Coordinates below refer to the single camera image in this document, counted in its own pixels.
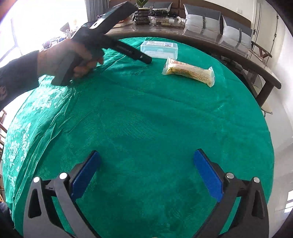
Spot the yellow cracker packet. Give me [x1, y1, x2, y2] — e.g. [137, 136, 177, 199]
[162, 58, 215, 87]

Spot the person's left forearm sleeve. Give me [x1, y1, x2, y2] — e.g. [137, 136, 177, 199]
[0, 51, 39, 109]

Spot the person's left hand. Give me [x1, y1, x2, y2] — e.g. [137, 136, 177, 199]
[37, 39, 104, 78]

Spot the grey curtain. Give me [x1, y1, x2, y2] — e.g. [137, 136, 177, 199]
[85, 0, 109, 22]

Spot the potted green plant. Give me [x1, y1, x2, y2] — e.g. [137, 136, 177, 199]
[134, 0, 150, 25]

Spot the clear plastic tissue box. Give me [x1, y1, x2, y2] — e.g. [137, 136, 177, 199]
[140, 41, 178, 60]

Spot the glass fruit tray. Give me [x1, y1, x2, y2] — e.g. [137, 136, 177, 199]
[149, 10, 186, 28]

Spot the grey white cushion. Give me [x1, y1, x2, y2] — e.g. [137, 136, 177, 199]
[144, 1, 172, 12]
[222, 16, 252, 49]
[183, 4, 222, 34]

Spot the brown wooden sofa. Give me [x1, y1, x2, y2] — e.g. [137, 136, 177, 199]
[108, 0, 273, 59]

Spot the green tablecloth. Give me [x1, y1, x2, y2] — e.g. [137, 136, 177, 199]
[3, 44, 274, 237]

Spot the beige round stool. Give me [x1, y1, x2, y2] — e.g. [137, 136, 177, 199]
[261, 101, 273, 117]

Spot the dark wooden coffee table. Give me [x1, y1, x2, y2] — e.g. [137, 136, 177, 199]
[108, 23, 282, 106]

